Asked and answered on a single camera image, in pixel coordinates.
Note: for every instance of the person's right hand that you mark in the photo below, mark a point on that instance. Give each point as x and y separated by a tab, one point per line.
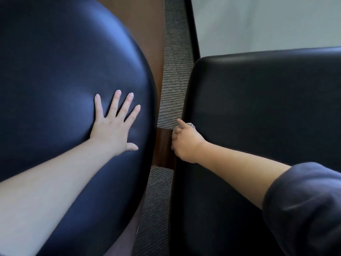
187	145

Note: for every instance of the person's left hand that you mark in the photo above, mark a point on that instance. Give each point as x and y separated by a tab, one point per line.
112	133

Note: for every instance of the person's left thumb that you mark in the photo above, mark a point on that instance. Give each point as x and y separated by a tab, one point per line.
132	147

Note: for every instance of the person's left little finger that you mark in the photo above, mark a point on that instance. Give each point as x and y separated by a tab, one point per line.
99	106

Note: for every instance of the person's right fingers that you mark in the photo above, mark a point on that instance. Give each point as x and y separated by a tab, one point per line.
175	135

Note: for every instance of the person's left middle finger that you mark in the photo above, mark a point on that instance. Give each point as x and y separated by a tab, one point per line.
126	105

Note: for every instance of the small white tissue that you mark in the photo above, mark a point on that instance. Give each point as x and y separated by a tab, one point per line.
191	126

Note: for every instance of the round blue leather chair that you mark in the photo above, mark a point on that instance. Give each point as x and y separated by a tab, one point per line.
53	63

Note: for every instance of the person's left forearm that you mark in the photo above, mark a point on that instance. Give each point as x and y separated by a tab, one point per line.
50	189

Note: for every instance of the person's right forearm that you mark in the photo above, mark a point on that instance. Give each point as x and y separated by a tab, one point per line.
239	173

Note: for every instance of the brown wooden furniture bar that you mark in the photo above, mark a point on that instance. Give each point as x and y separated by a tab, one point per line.
163	149

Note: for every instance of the brown wooden furniture panel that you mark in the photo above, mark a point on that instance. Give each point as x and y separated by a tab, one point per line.
143	21

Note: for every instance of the black leather seat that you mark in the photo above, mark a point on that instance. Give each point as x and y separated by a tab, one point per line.
261	109

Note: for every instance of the black baseboard strip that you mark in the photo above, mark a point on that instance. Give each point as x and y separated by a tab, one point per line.
192	26

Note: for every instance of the dark blue sleeve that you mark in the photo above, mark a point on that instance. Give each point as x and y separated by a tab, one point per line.
306	210

